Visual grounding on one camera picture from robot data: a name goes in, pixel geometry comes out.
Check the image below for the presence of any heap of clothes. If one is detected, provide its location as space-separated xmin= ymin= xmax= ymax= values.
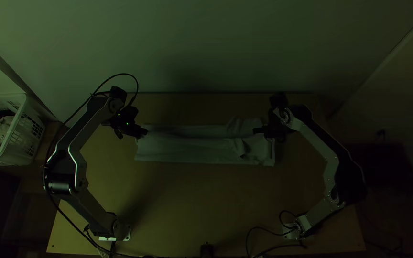
xmin=0 ymin=110 xmax=23 ymax=157

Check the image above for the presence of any white laundry basket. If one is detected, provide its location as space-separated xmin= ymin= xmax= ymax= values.
xmin=0 ymin=93 xmax=46 ymax=167

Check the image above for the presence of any white t-shirt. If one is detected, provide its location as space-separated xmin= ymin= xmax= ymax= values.
xmin=134 ymin=116 xmax=276 ymax=167

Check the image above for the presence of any black cable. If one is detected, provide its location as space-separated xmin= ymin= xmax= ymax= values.
xmin=245 ymin=210 xmax=299 ymax=258
xmin=42 ymin=164 xmax=135 ymax=258
xmin=62 ymin=73 xmax=140 ymax=126

